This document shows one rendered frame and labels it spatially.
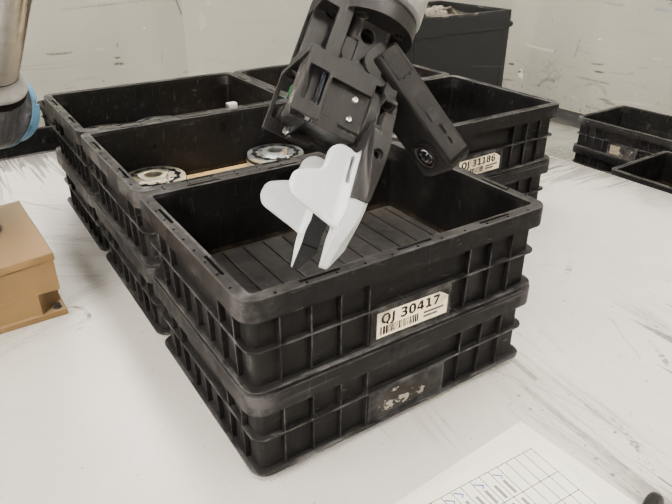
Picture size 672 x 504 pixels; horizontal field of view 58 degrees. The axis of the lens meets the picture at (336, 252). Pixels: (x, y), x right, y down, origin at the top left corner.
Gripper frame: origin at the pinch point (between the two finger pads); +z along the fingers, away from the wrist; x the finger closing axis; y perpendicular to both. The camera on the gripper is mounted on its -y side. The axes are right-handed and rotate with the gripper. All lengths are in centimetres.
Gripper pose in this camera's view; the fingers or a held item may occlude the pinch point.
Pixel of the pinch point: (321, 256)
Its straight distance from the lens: 48.0
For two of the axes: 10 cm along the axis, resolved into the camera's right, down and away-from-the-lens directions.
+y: -8.6, -3.5, -3.7
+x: 4.1, -0.3, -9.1
